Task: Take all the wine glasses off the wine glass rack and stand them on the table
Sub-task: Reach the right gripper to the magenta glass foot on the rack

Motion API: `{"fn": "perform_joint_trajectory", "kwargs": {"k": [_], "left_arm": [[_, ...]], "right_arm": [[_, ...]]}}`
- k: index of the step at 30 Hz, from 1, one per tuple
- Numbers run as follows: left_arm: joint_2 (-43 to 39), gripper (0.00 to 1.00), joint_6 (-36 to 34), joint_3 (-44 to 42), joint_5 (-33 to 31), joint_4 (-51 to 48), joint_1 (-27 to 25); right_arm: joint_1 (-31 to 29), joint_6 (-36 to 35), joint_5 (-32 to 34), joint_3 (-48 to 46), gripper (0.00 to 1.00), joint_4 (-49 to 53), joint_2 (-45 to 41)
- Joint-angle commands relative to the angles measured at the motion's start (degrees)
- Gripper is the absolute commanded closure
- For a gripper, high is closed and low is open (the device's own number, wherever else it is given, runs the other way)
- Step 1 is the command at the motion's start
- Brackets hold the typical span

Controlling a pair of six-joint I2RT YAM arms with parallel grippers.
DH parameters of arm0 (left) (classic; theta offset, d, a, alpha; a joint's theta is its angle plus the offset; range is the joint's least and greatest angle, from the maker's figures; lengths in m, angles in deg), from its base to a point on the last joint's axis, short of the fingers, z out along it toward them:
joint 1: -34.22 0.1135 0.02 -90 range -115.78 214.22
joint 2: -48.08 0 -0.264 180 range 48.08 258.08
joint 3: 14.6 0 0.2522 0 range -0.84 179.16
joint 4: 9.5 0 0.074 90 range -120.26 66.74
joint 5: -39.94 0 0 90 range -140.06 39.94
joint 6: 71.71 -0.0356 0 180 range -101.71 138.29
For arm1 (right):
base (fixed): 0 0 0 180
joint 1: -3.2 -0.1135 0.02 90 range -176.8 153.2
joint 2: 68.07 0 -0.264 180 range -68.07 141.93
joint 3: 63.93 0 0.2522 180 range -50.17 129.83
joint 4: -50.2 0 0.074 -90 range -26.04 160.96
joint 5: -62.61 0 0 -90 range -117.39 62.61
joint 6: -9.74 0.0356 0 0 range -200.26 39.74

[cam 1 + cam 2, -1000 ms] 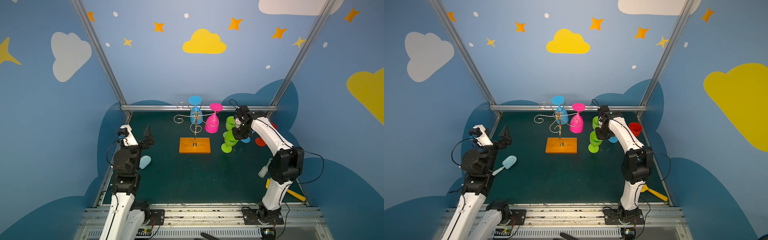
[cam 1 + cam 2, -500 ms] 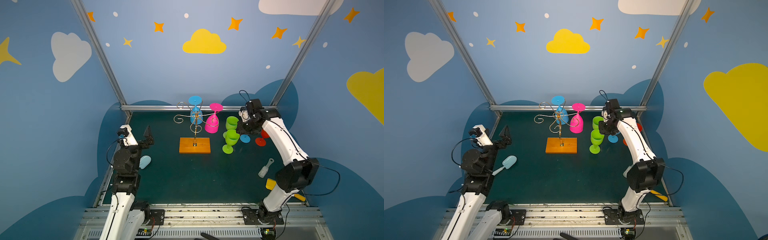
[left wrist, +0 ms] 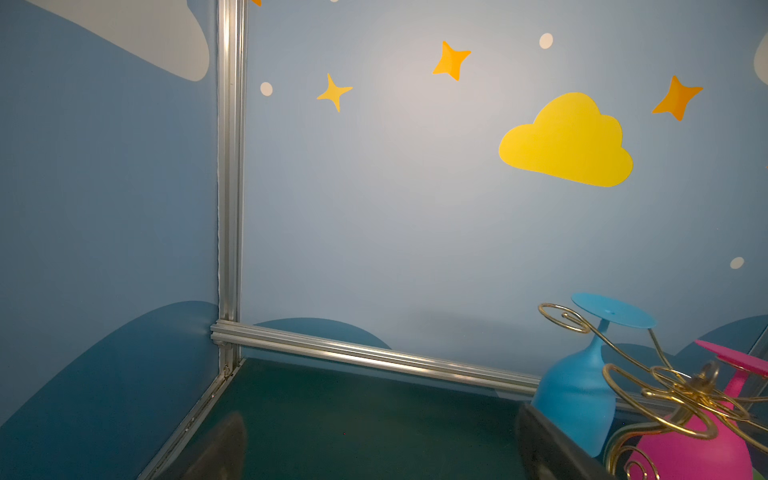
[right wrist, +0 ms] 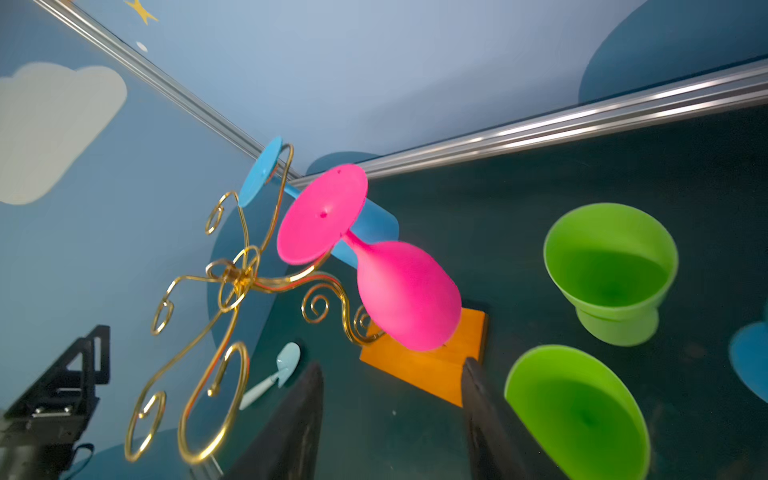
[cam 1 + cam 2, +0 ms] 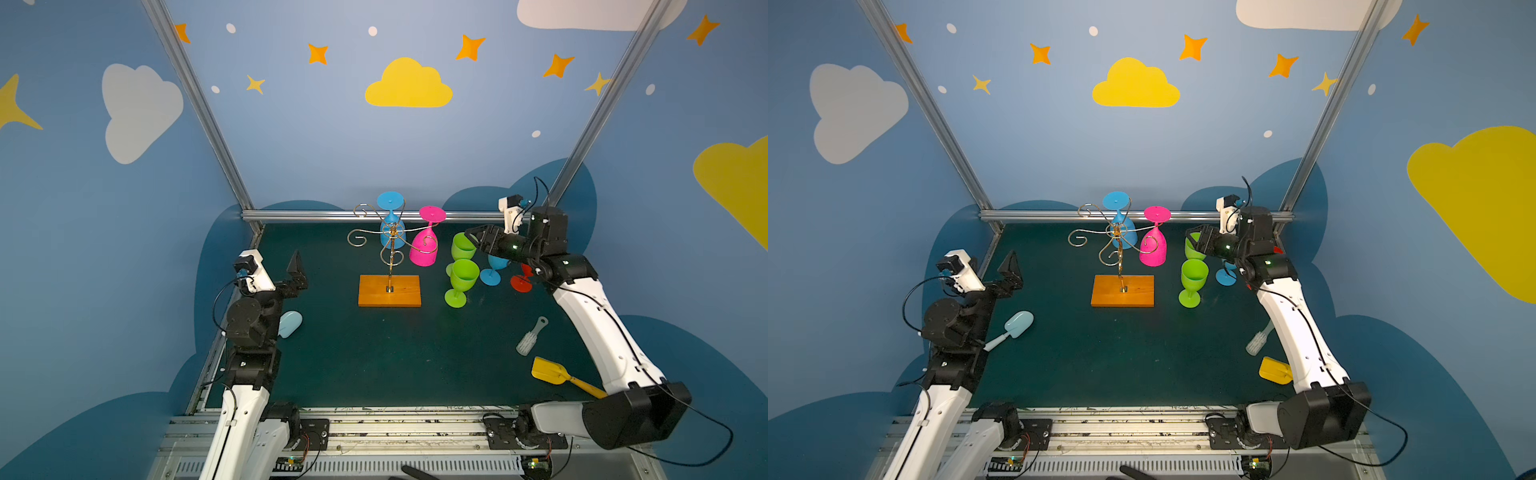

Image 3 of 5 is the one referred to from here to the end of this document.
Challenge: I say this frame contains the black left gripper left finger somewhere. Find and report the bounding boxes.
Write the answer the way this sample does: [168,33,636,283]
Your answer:
[157,412,247,480]

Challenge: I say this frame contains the magenta wine glass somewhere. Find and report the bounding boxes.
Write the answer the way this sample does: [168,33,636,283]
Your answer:
[627,340,767,480]

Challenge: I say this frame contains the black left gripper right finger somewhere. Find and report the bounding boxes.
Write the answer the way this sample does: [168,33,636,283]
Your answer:
[516,404,615,480]

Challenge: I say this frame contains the gold wire glass rack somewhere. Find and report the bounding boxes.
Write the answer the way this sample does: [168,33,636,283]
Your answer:
[573,305,767,479]

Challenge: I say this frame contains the blue wine glass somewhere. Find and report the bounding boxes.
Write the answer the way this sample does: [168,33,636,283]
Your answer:
[532,293,656,457]

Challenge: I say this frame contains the aluminium frame rail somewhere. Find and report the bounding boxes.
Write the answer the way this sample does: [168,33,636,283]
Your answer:
[134,0,661,480]

